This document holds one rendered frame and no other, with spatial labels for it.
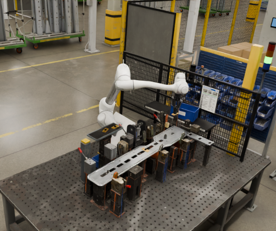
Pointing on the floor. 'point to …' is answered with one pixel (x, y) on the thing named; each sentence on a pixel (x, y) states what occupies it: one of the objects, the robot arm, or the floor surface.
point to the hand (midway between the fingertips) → (175, 110)
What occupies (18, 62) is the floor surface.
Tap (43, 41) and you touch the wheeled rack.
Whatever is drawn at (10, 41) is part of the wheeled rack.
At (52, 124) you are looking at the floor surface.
